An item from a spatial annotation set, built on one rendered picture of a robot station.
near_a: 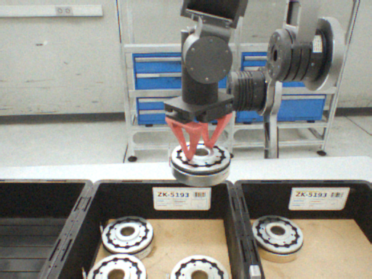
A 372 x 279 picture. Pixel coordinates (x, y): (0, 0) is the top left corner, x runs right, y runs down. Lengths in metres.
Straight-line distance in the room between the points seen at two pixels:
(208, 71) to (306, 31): 0.52
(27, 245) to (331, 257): 0.62
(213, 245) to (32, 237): 0.39
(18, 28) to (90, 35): 0.67
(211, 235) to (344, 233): 0.29
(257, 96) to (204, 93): 0.88
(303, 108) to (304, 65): 1.77
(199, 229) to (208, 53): 0.42
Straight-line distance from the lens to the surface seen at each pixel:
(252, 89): 1.32
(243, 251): 0.51
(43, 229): 0.75
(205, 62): 0.37
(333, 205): 0.75
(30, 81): 3.48
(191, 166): 0.49
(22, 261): 0.70
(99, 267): 0.59
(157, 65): 2.28
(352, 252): 0.72
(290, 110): 2.58
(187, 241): 0.65
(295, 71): 0.86
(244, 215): 0.57
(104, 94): 3.30
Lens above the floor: 1.30
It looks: 28 degrees down
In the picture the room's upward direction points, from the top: straight up
